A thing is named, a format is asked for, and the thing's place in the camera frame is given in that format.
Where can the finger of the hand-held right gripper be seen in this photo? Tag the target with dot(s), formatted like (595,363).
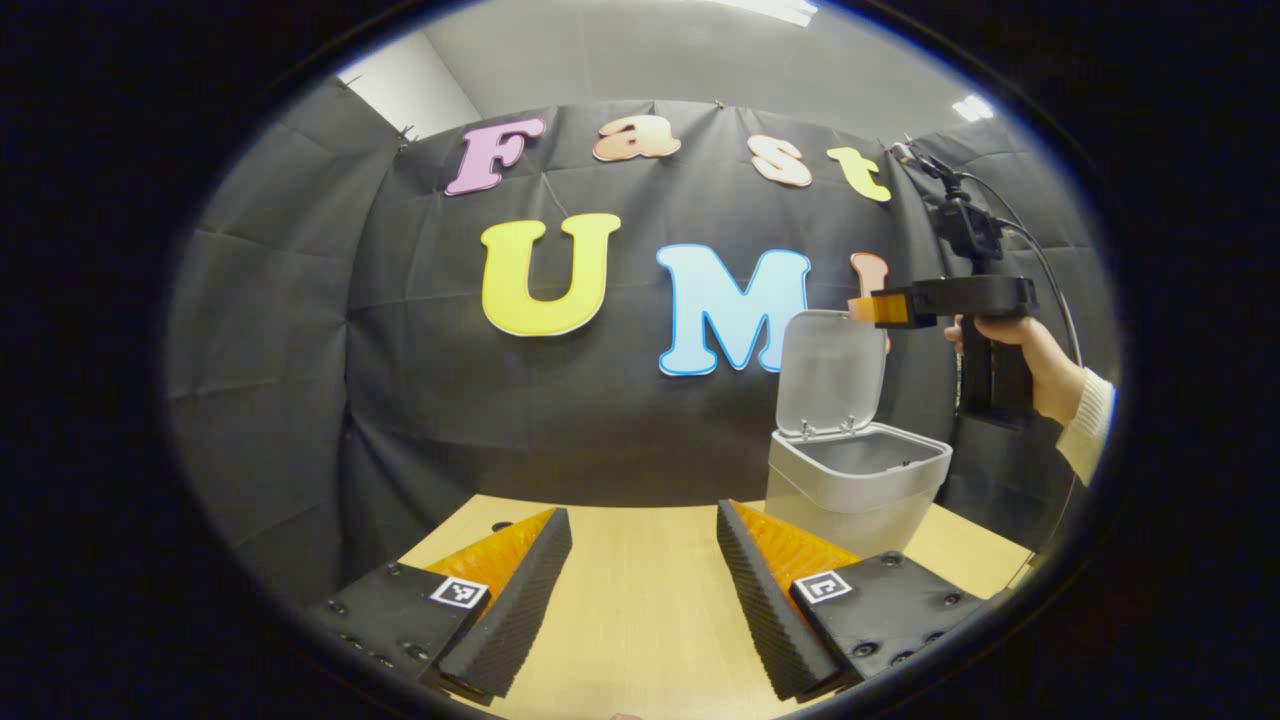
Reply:
(895,308)

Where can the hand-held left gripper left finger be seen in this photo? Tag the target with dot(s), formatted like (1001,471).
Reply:
(520,610)

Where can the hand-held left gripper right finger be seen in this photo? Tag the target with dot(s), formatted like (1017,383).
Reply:
(770,610)

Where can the grey desktop garbage bin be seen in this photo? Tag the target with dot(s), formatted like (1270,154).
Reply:
(850,500)

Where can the wooden desktop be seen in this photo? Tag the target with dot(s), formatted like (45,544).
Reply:
(640,600)

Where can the small ceiling light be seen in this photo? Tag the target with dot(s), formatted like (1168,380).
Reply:
(973,108)

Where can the black backdrop cloth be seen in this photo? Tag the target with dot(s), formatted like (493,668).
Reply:
(350,350)

